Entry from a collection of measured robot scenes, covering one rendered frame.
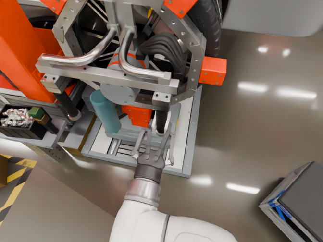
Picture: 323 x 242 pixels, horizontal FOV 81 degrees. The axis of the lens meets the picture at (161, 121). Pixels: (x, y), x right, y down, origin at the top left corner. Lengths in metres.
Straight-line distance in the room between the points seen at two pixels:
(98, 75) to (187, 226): 0.44
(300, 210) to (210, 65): 0.85
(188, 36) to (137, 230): 0.54
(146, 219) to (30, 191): 1.26
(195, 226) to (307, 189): 0.89
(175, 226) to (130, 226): 0.10
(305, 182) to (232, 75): 1.19
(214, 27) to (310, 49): 2.14
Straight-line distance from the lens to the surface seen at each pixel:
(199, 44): 0.65
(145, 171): 0.52
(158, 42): 0.55
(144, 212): 0.49
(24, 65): 1.04
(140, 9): 1.33
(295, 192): 1.25
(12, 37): 1.01
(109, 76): 0.56
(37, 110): 1.02
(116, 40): 0.86
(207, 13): 0.70
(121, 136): 1.39
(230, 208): 1.44
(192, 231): 0.47
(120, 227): 0.49
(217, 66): 0.74
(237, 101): 1.85
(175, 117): 1.36
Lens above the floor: 1.36
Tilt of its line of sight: 58 degrees down
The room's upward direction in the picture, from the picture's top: straight up
